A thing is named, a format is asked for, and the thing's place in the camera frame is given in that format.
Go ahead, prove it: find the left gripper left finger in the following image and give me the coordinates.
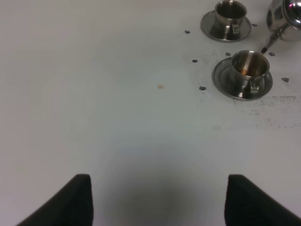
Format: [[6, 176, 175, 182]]
[[19, 174, 94, 226]]

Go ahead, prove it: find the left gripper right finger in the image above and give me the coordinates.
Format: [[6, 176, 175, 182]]
[[225, 174, 301, 226]]

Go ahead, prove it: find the stainless steel teapot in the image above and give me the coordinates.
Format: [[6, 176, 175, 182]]
[[261, 0, 301, 54]]

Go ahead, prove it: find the near stainless steel teacup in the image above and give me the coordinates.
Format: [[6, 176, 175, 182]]
[[230, 50, 270, 98]]

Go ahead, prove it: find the stainless steel teacup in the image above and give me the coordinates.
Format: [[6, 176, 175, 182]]
[[230, 50, 270, 98], [213, 0, 247, 40]]

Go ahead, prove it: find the far stainless steel teacup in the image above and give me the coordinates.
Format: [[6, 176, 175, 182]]
[[213, 0, 247, 40]]

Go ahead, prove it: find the near steel saucer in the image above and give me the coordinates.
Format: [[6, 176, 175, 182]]
[[212, 57, 273, 101]]

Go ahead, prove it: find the steel saucer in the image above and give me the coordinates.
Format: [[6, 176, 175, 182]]
[[200, 10, 252, 43], [212, 57, 273, 101]]

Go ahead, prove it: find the far steel saucer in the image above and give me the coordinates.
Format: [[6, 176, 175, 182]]
[[200, 10, 252, 43]]

